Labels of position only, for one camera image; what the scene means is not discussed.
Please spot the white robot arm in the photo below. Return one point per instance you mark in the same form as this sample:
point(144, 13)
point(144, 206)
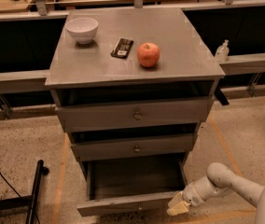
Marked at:
point(219, 179)

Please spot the grey drawer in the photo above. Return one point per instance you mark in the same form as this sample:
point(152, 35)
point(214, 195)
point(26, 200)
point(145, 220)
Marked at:
point(134, 147)
point(132, 184)
point(85, 118)

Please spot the black snack bar wrapper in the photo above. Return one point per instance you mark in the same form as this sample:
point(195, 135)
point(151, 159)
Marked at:
point(122, 48)

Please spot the grey wooden drawer cabinet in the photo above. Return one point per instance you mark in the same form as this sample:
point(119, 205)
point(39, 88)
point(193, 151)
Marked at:
point(89, 75)

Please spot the red apple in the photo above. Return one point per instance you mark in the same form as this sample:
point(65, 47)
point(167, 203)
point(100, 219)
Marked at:
point(148, 54)

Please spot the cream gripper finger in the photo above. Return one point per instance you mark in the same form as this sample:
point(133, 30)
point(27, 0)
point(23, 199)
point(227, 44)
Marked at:
point(178, 208)
point(176, 200)

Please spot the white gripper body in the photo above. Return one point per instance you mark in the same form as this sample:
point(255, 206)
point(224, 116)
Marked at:
point(192, 195)

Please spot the clear sanitizer pump bottle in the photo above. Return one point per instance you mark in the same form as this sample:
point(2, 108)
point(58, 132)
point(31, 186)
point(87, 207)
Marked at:
point(222, 52)

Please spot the white ceramic bowl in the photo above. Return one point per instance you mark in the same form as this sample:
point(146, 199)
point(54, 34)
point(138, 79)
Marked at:
point(82, 30)

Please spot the grey metal railing beam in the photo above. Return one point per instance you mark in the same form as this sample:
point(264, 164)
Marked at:
point(27, 81)

